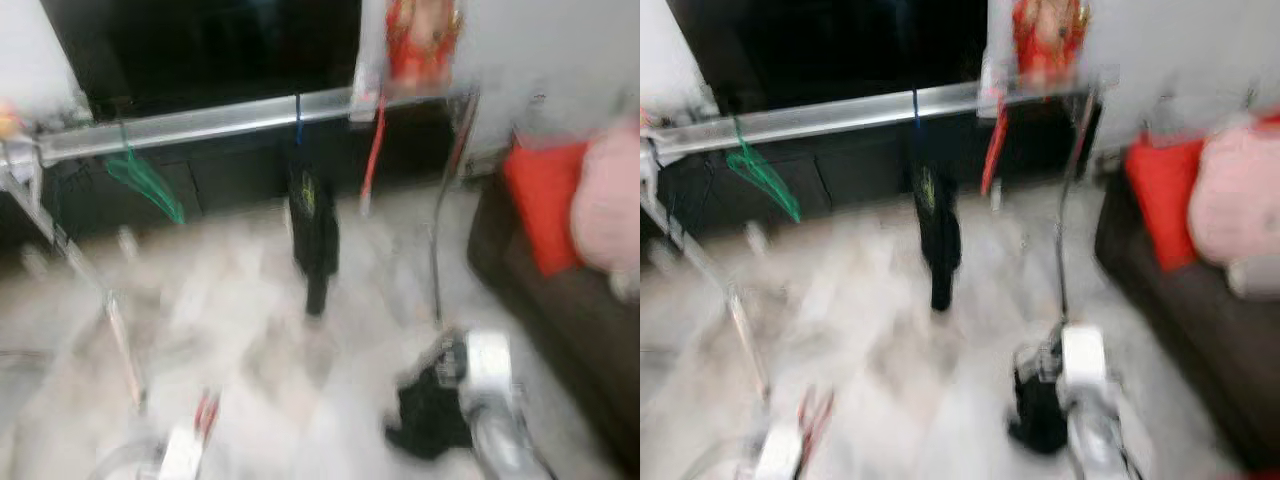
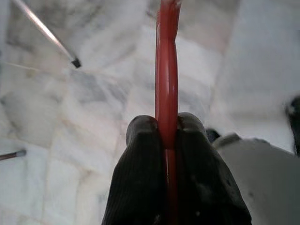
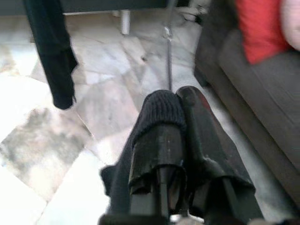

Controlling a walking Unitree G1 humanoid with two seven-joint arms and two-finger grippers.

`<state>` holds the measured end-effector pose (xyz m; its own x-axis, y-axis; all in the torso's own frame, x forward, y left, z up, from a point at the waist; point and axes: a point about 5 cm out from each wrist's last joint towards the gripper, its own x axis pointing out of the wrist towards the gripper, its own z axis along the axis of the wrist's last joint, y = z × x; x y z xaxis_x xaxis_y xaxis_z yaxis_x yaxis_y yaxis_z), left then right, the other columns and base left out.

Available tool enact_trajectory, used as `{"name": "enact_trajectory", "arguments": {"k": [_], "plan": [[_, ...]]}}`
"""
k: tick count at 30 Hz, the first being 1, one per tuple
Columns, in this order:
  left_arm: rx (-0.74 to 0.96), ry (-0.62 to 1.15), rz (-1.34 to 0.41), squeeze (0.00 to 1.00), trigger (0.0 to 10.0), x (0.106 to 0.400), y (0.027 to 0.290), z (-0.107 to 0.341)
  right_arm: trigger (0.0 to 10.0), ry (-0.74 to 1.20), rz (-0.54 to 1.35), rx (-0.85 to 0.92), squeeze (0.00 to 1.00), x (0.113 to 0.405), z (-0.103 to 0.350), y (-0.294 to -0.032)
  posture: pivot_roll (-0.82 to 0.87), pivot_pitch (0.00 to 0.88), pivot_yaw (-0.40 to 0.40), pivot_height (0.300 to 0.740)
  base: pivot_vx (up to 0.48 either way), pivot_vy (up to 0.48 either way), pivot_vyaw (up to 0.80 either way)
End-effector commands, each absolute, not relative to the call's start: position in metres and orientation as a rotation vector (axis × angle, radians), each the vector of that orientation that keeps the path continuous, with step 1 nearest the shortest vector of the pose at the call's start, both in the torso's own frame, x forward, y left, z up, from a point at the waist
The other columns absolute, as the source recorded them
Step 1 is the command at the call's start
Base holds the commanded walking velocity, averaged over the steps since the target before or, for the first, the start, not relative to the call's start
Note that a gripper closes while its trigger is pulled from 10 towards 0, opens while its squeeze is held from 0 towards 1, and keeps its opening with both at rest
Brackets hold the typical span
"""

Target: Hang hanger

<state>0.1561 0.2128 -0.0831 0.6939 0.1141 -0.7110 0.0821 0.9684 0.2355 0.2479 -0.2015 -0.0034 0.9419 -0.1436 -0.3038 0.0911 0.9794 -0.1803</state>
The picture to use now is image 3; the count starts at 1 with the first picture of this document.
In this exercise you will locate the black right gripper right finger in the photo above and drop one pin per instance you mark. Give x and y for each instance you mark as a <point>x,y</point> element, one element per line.
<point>206,145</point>

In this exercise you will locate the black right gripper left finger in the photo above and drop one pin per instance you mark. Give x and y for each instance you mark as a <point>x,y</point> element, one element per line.
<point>159,122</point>

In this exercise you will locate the silver metal clothes rack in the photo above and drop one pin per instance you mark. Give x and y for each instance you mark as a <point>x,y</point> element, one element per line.
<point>168,58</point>

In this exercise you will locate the dark grey fabric sofa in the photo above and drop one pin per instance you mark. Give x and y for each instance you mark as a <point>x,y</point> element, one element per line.
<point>257,93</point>

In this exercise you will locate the black shirt with green print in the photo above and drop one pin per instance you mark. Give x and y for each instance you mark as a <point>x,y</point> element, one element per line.
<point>54,58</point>

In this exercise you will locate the red pillow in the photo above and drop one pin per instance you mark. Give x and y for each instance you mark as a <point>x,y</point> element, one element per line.
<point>260,30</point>

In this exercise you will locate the pink cat face pillow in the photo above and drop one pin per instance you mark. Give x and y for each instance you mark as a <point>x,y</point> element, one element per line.
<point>293,23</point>

